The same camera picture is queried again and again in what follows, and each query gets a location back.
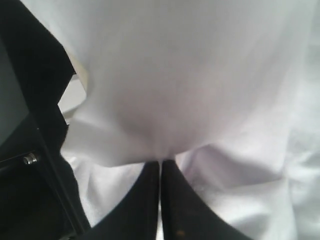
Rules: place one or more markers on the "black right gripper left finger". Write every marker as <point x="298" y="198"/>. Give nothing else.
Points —
<point x="136" y="216"/>

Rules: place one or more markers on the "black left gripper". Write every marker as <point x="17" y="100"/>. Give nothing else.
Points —
<point x="39" y="197"/>

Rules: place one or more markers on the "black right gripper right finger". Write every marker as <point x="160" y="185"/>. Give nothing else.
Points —
<point x="185" y="216"/>

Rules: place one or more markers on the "white shirt with red trim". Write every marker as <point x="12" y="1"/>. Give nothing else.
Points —
<point x="227" y="89"/>

